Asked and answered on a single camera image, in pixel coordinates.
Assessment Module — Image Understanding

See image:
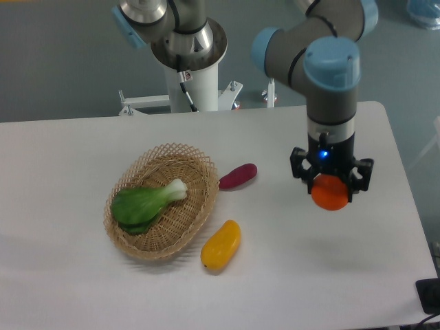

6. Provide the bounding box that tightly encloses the yellow mango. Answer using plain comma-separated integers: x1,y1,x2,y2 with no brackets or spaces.
200,219,241,272

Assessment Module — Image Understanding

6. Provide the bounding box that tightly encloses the green bok choy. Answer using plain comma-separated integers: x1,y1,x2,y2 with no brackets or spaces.
111,179,188,235

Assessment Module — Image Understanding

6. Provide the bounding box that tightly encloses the woven bamboo basket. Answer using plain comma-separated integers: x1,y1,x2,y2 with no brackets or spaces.
104,143,221,261

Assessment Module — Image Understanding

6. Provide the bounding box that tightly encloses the purple sweet potato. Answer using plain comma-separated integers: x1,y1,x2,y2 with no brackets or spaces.
219,163,258,190

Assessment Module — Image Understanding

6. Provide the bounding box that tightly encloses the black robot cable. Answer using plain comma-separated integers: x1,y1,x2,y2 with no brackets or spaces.
175,54,199,113

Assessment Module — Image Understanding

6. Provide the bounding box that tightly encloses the orange fruit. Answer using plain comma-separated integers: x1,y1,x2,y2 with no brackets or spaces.
311,174,349,211

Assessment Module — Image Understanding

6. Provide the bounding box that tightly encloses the black device at edge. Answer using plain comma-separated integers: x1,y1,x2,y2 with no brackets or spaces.
415,278,439,314

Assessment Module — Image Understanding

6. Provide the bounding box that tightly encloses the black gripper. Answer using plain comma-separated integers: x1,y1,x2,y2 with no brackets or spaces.
289,134,374,203

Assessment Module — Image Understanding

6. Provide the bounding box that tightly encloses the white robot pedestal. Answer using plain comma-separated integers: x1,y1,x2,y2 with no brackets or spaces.
119,18,243,116

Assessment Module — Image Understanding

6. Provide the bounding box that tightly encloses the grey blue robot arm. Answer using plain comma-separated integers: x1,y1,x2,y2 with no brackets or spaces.
111,1,378,198

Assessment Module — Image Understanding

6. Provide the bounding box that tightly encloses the blue object on floor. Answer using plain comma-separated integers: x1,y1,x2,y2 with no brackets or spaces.
406,0,439,30

